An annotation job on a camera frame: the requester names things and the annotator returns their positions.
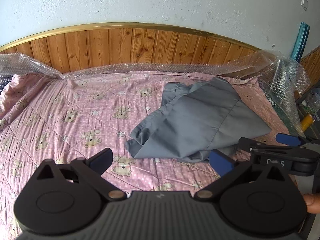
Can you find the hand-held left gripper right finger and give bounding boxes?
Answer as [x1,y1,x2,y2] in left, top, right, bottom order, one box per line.
[194,149,290,201]

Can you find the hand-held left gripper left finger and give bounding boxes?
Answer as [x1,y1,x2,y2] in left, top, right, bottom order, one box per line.
[35,148,127,201]

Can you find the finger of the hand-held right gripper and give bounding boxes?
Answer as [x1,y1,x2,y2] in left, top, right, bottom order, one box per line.
[276,133,320,148]
[238,136,300,153]

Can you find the grey garment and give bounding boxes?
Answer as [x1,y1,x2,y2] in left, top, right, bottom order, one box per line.
[124,77,272,163]

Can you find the person's right hand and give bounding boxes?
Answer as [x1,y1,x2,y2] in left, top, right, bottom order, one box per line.
[302,193,320,214]

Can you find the yellow cylindrical container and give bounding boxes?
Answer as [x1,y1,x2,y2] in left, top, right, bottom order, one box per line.
[300,114,315,131]

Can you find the cluttered storage shelf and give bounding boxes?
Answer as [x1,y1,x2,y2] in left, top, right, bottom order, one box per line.
[296,87,320,142]

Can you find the pink bear printed blanket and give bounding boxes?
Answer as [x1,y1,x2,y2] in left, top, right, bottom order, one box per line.
[0,71,298,238]

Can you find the teal foam mat roll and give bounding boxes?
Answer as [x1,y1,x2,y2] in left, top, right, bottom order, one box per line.
[290,21,310,62]

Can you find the clear bubble wrap sheet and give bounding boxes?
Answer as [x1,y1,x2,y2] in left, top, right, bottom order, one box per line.
[0,49,312,140]

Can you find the wooden panelling with gold trim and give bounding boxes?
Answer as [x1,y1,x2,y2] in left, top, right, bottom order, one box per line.
[0,22,320,98]

